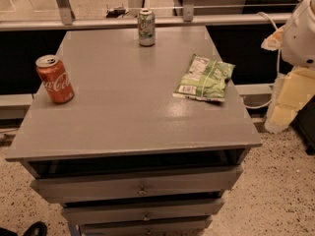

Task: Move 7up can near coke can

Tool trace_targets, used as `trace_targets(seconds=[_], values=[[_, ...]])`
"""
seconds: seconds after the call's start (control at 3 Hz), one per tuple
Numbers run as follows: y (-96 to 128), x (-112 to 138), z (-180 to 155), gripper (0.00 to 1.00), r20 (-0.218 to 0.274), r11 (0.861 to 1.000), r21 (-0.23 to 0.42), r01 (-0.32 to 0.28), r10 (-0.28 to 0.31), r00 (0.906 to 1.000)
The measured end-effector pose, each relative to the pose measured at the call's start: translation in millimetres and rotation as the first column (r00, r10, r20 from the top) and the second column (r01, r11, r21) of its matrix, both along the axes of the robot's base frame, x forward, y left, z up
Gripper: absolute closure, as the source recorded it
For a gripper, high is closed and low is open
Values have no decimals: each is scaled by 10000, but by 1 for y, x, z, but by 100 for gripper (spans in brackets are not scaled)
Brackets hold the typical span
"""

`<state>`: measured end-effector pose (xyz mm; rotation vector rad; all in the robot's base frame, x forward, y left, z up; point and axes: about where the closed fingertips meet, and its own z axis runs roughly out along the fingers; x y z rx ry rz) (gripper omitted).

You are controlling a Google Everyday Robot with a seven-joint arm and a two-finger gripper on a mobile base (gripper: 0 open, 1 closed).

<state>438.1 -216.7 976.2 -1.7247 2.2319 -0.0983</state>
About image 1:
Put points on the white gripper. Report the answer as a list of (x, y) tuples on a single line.
[(299, 44)]

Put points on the green 7up can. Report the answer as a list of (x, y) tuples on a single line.
[(147, 27)]

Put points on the red coke can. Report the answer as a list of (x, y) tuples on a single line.
[(54, 77)]

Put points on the green chip bag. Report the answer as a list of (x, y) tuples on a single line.
[(204, 80)]

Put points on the top grey drawer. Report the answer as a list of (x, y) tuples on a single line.
[(137, 184)]

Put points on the grey drawer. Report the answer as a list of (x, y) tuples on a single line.
[(146, 228), (143, 211), (137, 184)]

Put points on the middle grey drawer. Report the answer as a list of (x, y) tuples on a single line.
[(143, 211)]

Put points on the black device on floor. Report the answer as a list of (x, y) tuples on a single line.
[(115, 12)]

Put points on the bottom grey drawer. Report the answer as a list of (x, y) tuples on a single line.
[(146, 228)]

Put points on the grey metal railing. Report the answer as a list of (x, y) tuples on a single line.
[(90, 14)]

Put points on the black shoe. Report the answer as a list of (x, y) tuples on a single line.
[(37, 229)]

